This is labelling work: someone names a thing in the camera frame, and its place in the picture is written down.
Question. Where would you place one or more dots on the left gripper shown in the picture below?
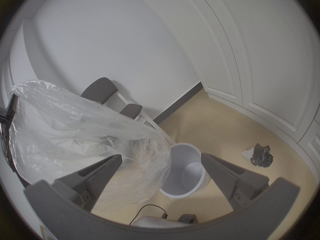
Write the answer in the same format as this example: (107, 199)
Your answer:
(5, 117)

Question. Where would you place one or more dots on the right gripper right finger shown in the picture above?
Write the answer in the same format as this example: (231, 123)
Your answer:
(230, 179)

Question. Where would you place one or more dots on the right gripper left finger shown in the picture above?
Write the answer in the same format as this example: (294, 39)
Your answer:
(95, 176)

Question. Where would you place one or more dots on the white paper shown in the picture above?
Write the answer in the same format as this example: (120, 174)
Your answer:
(247, 153)

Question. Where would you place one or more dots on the black plastic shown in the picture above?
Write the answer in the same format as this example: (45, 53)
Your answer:
(262, 157)

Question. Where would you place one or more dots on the clear plastic bag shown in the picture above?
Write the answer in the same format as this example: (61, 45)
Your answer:
(75, 124)

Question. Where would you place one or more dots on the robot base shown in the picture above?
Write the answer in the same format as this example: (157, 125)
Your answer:
(152, 221)

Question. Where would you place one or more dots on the white trash bin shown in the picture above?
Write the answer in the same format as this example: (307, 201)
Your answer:
(190, 174)

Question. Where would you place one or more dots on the dark grey padded white chair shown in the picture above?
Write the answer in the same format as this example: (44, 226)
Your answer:
(100, 90)

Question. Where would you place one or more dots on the white wardrobe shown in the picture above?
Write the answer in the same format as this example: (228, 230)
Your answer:
(262, 59)

